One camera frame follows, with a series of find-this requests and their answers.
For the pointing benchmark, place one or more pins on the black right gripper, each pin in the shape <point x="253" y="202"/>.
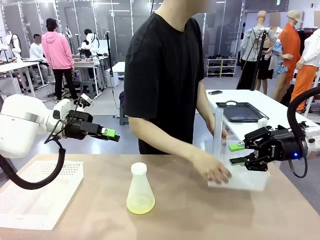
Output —
<point x="275" y="147"/>

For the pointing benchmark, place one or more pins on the white perforated plastic basket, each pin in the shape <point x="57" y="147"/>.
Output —
<point x="37" y="205"/>
<point x="247" y="180"/>

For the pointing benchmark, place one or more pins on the person's left forearm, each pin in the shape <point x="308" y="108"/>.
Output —
<point x="206" y="116"/>

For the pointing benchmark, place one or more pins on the seated person white shirt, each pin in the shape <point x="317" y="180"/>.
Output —
<point x="37" y="53"/>

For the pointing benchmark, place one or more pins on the white shoe rack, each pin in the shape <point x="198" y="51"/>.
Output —
<point x="221" y="67"/>

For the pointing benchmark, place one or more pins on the person in pink hoodie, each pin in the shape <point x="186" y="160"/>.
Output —
<point x="57" y="50"/>

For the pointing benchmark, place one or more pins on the person's right forearm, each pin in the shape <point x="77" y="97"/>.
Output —
<point x="170" y="147"/>

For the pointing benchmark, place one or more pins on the person's left hand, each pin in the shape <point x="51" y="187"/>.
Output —
<point x="225" y="133"/>

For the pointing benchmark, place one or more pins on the cluttered grey workbench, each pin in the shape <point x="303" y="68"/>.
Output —
<point x="86" y="63"/>

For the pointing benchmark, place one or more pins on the grey plastic step stool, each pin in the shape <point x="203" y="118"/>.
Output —
<point x="123" y="117"/>
<point x="88" y="88"/>

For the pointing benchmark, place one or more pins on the white round flask cap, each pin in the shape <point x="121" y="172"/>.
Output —
<point x="138" y="168"/>

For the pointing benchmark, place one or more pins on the person's right hand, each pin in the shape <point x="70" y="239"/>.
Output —
<point x="215" y="172"/>

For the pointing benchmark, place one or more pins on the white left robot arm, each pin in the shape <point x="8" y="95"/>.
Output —
<point x="22" y="125"/>

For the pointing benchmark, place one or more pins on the mannequin in grey shirt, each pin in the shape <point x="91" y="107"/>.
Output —
<point x="255" y="45"/>

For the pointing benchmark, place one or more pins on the clear plastic graduated cylinder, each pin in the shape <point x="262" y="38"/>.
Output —
<point x="218" y="125"/>

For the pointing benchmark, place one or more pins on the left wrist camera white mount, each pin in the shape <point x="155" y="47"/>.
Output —
<point x="85" y="100"/>

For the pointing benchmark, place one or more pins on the figure in blue floral dress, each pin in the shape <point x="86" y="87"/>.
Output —
<point x="278" y="57"/>

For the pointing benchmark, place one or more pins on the long white table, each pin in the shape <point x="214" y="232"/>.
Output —
<point x="17" y="67"/>

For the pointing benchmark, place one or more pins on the white figure with black hair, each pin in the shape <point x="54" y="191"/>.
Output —
<point x="91" y="42"/>

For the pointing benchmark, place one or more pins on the mannequin orange dress tan cap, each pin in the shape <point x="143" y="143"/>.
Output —
<point x="290" y="47"/>

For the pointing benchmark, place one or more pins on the black tripod stand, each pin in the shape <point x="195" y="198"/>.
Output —
<point x="260" y="57"/>

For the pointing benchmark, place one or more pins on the black smartphone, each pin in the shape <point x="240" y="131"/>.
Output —
<point x="215" y="92"/>

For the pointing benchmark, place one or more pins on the mannequin white top orange trousers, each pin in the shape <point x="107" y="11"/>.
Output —
<point x="306" y="80"/>

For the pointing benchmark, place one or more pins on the dark cloth bundle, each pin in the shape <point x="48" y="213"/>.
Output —
<point x="122" y="97"/>

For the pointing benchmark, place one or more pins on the person in black t-shirt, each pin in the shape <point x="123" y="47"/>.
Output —
<point x="162" y="75"/>

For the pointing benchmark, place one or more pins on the small white desk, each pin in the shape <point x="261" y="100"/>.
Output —
<point x="119" y="67"/>

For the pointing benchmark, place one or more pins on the black plastic tray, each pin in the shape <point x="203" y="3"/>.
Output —
<point x="241" y="112"/>

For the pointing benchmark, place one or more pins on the translucent plastic Erlenmeyer flask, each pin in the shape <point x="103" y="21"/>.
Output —
<point x="140" y="197"/>

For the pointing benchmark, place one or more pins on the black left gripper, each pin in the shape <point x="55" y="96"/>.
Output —
<point x="77" y="125"/>

